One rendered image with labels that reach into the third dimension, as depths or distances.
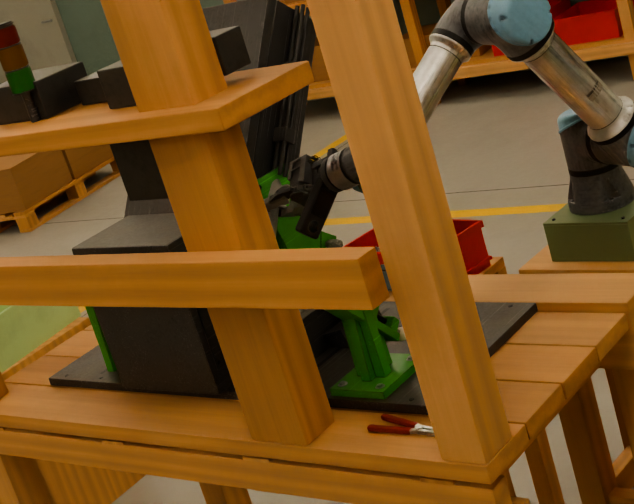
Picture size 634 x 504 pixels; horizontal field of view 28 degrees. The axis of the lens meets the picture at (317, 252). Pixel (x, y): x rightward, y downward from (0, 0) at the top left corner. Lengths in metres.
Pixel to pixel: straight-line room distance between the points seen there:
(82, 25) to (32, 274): 8.66
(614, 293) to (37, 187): 6.52
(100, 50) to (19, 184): 2.79
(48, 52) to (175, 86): 9.37
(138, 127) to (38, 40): 9.38
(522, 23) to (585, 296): 0.55
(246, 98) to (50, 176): 6.78
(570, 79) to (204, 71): 0.82
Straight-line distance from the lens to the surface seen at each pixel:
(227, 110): 2.04
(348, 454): 2.26
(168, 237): 2.53
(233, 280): 2.15
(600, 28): 7.81
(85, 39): 11.18
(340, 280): 1.99
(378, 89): 1.86
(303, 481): 2.38
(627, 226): 2.78
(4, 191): 8.63
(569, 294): 2.59
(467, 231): 3.05
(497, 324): 2.53
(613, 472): 3.18
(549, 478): 3.40
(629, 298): 2.51
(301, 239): 2.65
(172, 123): 2.10
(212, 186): 2.16
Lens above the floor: 1.90
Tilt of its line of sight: 18 degrees down
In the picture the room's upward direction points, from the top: 17 degrees counter-clockwise
